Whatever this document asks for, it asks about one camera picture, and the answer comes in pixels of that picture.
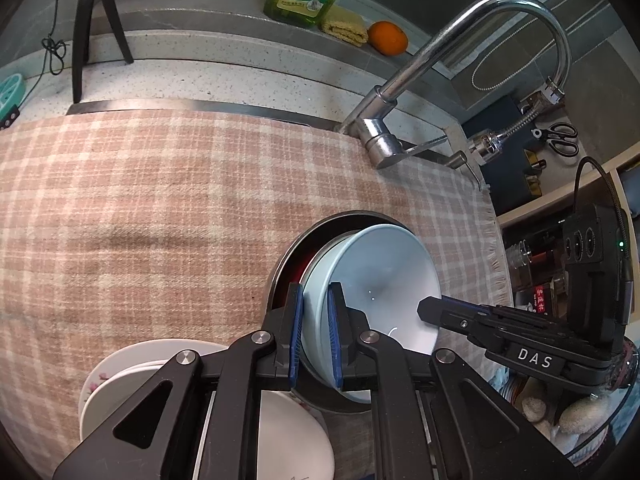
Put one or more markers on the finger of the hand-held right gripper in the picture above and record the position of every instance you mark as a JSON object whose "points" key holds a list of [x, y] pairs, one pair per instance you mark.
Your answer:
{"points": [[440, 312]]}

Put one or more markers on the white bowl teal rim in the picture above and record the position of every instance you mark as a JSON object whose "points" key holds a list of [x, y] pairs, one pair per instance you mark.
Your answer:
{"points": [[380, 270]]}

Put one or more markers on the black tripod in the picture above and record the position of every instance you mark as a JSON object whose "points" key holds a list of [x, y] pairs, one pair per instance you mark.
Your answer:
{"points": [[82, 35]]}

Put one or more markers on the yellow sponge cloth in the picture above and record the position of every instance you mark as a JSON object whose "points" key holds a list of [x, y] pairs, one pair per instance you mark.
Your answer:
{"points": [[345, 27]]}

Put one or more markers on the chrome kitchen faucet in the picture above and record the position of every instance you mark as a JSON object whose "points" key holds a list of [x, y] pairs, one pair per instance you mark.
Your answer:
{"points": [[400, 80]]}

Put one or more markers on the teal round power strip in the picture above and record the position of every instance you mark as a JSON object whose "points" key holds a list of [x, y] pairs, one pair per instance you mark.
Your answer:
{"points": [[10, 95]]}

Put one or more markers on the white plate silver leaf print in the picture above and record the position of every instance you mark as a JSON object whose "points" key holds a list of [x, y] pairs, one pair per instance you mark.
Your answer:
{"points": [[290, 435]]}

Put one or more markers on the person's right hand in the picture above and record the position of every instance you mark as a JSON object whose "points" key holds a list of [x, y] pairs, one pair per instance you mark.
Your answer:
{"points": [[580, 415]]}

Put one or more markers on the white shelf board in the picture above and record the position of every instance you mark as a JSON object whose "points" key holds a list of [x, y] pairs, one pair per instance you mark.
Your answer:
{"points": [[550, 205]]}

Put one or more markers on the orange fruit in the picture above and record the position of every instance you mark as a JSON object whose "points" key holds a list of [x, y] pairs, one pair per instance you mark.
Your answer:
{"points": [[387, 38]]}

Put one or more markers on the black scissors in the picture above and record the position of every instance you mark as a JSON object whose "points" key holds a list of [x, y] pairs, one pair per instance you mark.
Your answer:
{"points": [[562, 142]]}

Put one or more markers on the beige plaid cloth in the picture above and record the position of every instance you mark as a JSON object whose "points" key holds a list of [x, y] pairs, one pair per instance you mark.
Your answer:
{"points": [[150, 210]]}

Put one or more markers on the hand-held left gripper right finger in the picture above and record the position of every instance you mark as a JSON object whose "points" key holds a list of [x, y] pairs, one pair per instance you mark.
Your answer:
{"points": [[334, 335]]}

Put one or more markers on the stainless steel bowl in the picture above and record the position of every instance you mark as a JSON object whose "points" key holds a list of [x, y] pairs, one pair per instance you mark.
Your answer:
{"points": [[320, 399]]}

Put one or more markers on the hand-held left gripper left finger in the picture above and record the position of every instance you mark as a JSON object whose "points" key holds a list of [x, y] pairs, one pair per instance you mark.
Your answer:
{"points": [[296, 330]]}

